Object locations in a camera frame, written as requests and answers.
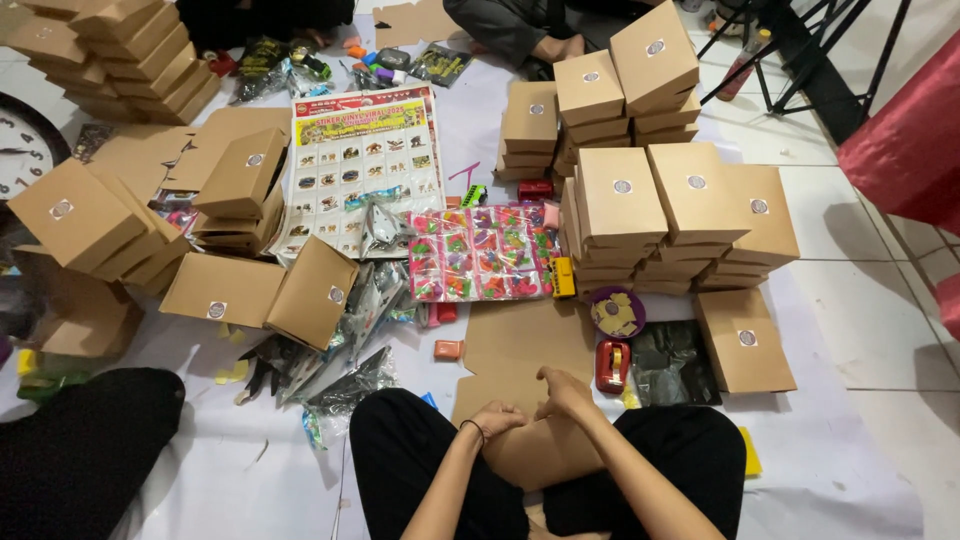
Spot person's right hand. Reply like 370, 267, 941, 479
534, 366, 602, 426

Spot person's left hand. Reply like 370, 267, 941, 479
465, 399, 531, 444

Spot brown cardboard blank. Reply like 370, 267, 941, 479
450, 298, 610, 494

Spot red tape dispenser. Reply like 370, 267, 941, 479
594, 339, 633, 396

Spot person's black trousers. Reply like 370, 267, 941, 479
348, 387, 748, 540

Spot purple round sticker roll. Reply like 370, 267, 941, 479
588, 285, 648, 339

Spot yellow toy bus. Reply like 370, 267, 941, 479
550, 256, 578, 300

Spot black plastic bag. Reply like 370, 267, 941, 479
628, 320, 723, 408

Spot colourful toy packet sheet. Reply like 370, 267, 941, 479
407, 203, 563, 304

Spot heap of silver toy packets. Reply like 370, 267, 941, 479
231, 258, 423, 452

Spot single brown box with sticker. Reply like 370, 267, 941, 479
690, 288, 798, 396
264, 234, 361, 353
158, 251, 288, 330

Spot yellow paper piece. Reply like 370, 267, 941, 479
737, 425, 765, 478

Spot stack of brown cardboard boxes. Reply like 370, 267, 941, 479
494, 0, 703, 183
6, 126, 291, 298
558, 141, 803, 298
0, 0, 223, 126

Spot silver toy plane packet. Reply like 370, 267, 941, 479
358, 187, 415, 261

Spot white floor sheet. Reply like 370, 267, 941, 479
0, 13, 925, 540

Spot yellow paper scraps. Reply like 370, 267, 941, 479
214, 321, 253, 388

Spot animal sticker poster sheet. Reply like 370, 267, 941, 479
268, 83, 448, 261

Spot black printed packet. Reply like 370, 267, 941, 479
408, 42, 474, 90

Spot red spray bottle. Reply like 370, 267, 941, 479
715, 27, 774, 103

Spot flat cardboard piece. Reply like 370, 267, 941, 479
372, 0, 465, 51

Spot heap of small toys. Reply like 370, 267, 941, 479
202, 33, 411, 105

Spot black tripod stand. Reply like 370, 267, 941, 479
696, 0, 914, 144

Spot red cloth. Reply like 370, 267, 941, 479
835, 28, 960, 340

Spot half folded brown carton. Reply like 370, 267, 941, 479
10, 246, 145, 359

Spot green and yellow toy heap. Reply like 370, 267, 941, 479
14, 347, 85, 404

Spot wall clock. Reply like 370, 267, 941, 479
0, 90, 73, 204

